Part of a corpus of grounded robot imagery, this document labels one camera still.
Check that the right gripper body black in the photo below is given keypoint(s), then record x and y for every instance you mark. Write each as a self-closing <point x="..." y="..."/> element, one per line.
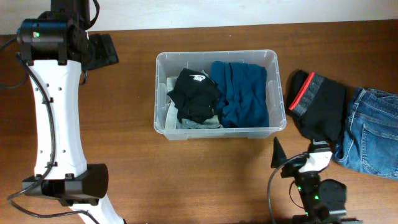
<point x="288" y="170"/>

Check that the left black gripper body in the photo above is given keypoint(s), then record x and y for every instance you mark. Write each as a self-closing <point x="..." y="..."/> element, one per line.
<point x="92" y="50"/>

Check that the black shorts red waistband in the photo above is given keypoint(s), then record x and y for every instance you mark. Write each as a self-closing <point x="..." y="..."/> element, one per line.
<point x="316" y="105"/>

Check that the dark blue garment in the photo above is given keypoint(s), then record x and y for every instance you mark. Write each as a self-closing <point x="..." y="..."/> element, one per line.
<point x="242" y="99"/>

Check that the light grey-blue jeans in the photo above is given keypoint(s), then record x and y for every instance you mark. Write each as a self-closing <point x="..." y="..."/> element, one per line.
<point x="171" y="118"/>

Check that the black garment with white logo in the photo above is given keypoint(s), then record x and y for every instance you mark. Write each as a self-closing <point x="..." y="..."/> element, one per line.
<point x="194" y="95"/>

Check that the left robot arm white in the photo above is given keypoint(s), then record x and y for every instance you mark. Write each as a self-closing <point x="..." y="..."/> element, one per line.
<point x="57" y="52"/>

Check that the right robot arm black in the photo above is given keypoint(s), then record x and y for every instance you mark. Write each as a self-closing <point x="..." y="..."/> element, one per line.
<point x="323" y="201"/>

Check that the clear plastic storage bin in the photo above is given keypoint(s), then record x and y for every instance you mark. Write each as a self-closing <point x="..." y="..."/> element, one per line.
<point x="170" y="64"/>

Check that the blue denim jeans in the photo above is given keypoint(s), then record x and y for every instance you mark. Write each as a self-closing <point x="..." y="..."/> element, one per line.
<point x="369" y="141"/>

